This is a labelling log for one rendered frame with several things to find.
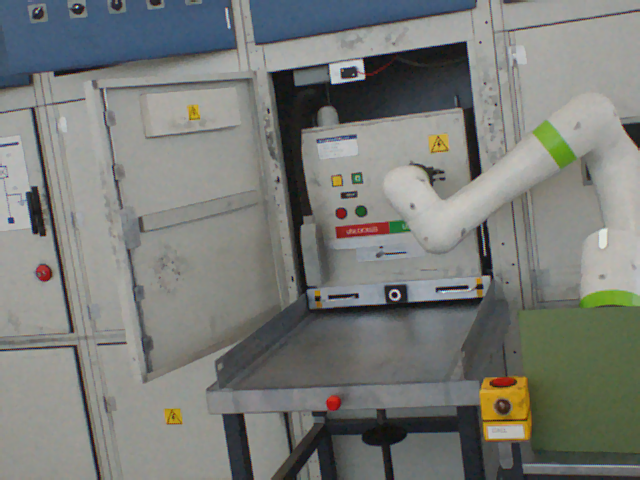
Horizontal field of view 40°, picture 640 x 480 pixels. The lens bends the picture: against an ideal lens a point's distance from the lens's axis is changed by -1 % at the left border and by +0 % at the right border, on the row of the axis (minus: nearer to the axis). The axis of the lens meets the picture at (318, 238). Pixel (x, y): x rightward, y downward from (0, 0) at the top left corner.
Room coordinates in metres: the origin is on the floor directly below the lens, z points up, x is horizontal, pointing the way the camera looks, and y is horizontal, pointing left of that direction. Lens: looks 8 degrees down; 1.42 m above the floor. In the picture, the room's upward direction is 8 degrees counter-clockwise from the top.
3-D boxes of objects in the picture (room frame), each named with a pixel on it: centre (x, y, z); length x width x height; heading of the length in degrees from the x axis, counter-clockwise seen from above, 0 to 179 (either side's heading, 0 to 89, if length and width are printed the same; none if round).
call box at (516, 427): (1.54, -0.30, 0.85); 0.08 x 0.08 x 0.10; 72
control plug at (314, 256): (2.49, 0.02, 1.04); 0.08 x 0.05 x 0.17; 162
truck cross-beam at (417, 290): (2.51, -0.21, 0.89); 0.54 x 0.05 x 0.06; 72
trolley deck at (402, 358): (2.16, -0.10, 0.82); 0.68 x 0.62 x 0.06; 162
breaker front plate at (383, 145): (2.49, -0.20, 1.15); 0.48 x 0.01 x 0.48; 72
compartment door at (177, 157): (2.36, 0.31, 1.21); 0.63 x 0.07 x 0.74; 144
